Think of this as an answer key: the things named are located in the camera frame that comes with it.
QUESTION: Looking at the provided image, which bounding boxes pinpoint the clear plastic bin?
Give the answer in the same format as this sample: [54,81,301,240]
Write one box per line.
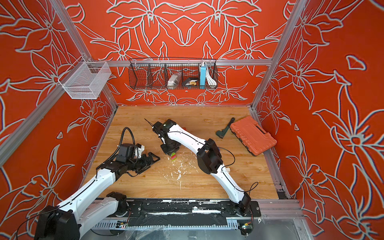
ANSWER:
[60,62,112,100]

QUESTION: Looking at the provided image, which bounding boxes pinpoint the left black corrugated cable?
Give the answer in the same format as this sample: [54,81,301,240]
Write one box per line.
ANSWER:
[119,126,136,151]

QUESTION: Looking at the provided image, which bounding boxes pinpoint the red plastic tool case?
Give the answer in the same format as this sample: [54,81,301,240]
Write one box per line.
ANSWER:
[230,116,277,156]

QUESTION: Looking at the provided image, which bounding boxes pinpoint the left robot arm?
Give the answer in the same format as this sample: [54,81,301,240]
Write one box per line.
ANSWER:
[34,153,160,240]

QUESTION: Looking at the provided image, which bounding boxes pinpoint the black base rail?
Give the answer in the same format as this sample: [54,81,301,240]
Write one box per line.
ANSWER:
[101,197,262,227]

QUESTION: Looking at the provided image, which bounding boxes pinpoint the long green lego plate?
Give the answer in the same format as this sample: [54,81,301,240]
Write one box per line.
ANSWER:
[171,153,177,161]

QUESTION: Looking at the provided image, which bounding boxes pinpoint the black small box in basket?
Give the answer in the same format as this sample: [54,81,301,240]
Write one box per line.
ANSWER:
[182,78,200,88]

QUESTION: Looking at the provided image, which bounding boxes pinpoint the plastic bag in basket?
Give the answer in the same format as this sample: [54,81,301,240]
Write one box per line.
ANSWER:
[167,73,182,90]

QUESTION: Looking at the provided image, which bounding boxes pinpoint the black wire basket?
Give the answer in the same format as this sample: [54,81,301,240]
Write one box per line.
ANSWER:
[129,58,219,90]

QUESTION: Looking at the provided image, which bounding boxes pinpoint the dark green clamp tool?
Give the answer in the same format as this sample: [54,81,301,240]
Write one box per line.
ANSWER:
[216,118,235,139]

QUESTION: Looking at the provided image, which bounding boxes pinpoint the white cables in basket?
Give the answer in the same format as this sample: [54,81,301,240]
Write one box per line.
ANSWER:
[205,68,217,89]

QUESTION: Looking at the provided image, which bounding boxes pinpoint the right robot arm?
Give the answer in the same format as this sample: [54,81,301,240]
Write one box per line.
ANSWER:
[152,119,251,216]

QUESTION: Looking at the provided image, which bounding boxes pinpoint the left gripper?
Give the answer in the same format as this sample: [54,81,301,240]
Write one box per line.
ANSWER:
[126,152,161,173]

